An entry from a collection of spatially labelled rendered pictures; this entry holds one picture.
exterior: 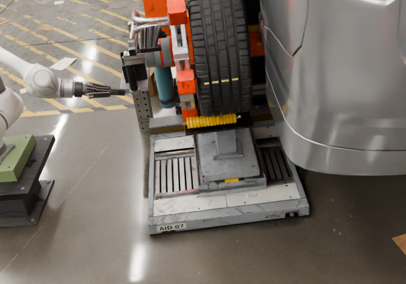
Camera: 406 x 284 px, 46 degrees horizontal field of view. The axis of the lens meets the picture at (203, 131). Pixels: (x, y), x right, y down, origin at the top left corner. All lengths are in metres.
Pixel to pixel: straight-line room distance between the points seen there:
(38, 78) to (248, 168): 1.12
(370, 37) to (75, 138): 2.45
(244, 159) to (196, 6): 0.92
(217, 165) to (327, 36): 1.37
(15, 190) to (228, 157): 1.11
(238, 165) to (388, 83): 1.33
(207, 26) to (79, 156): 1.53
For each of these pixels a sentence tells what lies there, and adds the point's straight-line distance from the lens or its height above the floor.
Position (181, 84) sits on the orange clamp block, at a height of 0.87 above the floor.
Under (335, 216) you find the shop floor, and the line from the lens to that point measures 2.58.
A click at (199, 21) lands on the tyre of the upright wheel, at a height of 1.08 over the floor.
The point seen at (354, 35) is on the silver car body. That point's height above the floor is 1.30.
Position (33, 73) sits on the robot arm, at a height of 0.95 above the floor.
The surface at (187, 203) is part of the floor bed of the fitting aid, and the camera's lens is 2.55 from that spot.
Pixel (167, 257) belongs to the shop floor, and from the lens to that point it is 2.43.
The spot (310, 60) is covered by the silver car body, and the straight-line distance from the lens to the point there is 1.38.
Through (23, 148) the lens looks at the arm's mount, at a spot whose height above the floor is 0.37.
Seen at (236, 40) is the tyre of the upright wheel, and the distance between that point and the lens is 1.99.
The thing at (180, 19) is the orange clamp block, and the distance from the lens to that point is 2.02.
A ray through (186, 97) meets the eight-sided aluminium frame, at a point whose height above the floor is 0.75.
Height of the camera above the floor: 1.84
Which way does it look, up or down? 35 degrees down
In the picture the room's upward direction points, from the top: 7 degrees counter-clockwise
